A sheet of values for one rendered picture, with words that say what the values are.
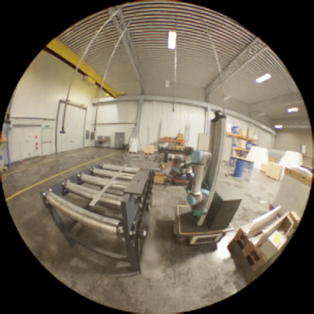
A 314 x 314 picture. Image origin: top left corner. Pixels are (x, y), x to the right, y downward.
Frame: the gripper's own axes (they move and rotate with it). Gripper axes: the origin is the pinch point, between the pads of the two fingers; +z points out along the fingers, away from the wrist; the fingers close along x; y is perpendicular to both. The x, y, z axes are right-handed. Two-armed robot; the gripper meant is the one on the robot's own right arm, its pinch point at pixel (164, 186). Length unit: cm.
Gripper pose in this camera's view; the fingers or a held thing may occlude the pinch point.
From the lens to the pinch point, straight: 153.8
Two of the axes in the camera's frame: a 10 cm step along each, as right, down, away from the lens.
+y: 8.8, 4.7, 0.5
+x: -0.3, -0.5, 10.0
